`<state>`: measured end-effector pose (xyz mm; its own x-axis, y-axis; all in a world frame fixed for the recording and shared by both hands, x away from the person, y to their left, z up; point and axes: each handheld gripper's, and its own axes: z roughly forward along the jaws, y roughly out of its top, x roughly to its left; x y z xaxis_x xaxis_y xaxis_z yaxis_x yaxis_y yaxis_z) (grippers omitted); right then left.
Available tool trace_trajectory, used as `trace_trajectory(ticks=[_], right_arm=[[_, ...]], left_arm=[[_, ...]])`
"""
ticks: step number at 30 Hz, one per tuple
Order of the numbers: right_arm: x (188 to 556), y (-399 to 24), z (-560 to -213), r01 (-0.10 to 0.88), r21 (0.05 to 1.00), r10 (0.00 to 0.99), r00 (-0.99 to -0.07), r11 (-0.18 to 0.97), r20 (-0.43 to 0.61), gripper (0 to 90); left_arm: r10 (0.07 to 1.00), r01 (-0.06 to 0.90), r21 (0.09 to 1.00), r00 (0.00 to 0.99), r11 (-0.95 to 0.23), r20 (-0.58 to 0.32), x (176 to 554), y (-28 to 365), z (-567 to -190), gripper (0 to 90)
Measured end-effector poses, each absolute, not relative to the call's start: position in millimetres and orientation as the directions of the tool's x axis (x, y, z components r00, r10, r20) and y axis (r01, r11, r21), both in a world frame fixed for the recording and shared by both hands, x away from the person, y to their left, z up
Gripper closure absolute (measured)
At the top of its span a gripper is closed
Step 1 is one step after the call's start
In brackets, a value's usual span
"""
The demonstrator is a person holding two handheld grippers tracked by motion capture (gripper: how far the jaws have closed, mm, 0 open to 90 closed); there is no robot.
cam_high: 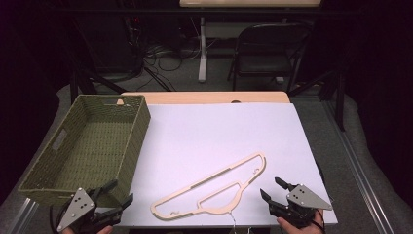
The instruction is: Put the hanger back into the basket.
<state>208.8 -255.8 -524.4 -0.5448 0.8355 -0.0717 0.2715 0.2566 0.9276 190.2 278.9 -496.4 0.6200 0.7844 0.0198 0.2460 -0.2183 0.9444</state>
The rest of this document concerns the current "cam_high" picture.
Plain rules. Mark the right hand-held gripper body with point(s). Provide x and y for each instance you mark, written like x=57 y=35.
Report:
x=305 y=200

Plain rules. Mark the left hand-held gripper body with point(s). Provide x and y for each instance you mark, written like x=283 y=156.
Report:
x=78 y=208

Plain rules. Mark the green woven basket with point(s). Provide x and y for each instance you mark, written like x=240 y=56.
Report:
x=94 y=146

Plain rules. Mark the beige clothes hanger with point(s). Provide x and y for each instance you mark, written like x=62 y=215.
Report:
x=212 y=179

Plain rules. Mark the person's left hand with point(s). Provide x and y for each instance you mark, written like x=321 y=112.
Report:
x=105 y=230

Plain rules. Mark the person's right hand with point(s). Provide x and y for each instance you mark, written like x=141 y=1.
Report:
x=295 y=230

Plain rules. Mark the white paper sheet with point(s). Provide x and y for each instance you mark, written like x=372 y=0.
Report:
x=207 y=136

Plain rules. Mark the black metal stand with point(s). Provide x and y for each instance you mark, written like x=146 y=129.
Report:
x=84 y=83
x=334 y=97

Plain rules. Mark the black folding chair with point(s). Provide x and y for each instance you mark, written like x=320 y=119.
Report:
x=269 y=42

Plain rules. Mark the white desk leg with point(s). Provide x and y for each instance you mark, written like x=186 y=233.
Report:
x=203 y=55

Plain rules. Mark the light wooden desk top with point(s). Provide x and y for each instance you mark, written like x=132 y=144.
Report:
x=250 y=3

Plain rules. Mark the aluminium rail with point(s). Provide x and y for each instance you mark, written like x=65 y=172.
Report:
x=357 y=165
x=22 y=217

